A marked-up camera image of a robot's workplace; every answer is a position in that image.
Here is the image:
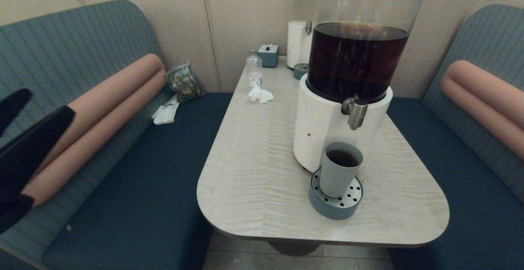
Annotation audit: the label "grey plastic cup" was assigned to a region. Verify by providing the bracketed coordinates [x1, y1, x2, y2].
[319, 141, 364, 199]

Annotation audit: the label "clear plastic bottle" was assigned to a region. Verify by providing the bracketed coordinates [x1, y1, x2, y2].
[246, 50, 263, 88]

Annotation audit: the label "white dispenser with clear tank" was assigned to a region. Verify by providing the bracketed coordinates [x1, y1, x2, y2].
[286, 0, 324, 70]

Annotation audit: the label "white paper napkins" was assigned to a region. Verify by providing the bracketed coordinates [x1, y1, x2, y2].
[152, 95, 180, 126]

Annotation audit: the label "pink bolster cushion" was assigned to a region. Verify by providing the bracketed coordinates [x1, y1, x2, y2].
[23, 54, 167, 207]
[440, 60, 524, 162]

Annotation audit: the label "large dispenser with dark tea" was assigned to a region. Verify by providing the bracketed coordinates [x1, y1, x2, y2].
[293, 0, 434, 175]

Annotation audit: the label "teal ribbed bench backrest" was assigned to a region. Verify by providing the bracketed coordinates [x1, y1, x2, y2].
[0, 0, 172, 268]
[422, 5, 524, 203]

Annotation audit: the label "dark blue bench seat cushion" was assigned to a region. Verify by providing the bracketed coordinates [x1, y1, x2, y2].
[386, 98, 524, 270]
[42, 93, 234, 270]

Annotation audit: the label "clear snack bag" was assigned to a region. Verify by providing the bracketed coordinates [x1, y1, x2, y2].
[165, 63, 204, 104]

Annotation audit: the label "blue-grey tissue box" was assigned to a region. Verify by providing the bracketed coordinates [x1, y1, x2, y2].
[257, 44, 280, 68]

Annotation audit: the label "crumpled white tissue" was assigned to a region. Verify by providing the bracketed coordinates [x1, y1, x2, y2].
[248, 86, 274, 104]

